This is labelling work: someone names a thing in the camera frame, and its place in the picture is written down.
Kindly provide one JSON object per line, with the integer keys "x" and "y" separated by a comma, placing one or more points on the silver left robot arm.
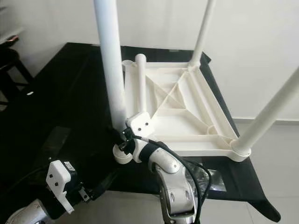
{"x": 32, "y": 212}

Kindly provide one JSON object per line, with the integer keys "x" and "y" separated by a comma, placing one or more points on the clear plastic bag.
{"x": 215, "y": 177}

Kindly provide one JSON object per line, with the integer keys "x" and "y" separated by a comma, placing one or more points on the clear plastic storage box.
{"x": 9, "y": 33}

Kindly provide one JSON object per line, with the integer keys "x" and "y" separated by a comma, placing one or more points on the black table cloth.
{"x": 56, "y": 107}

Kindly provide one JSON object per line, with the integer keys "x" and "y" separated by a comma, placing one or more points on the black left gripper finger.
{"x": 103, "y": 184}

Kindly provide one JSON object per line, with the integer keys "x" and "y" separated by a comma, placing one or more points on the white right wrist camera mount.
{"x": 141, "y": 123}

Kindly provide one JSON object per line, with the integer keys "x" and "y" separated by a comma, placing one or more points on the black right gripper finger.
{"x": 115, "y": 134}

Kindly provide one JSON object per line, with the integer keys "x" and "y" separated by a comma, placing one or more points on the small white sticker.
{"x": 30, "y": 93}

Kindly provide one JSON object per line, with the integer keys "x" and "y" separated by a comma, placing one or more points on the white plastic table top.
{"x": 187, "y": 116}

